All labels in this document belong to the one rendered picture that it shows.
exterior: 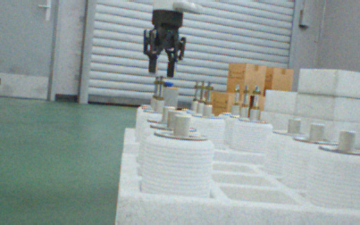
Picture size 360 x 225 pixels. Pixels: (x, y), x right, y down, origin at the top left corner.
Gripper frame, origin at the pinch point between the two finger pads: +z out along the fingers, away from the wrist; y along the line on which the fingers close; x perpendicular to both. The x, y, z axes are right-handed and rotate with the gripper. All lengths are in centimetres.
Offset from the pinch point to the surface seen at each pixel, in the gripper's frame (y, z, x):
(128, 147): 10.0, 18.3, 0.3
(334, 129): -259, 23, -51
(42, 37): -293, -37, -419
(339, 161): 30, 11, 56
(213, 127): -5.4, 12.1, 12.6
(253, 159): -9.6, 18.5, 21.9
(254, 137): -12.1, 13.5, 20.1
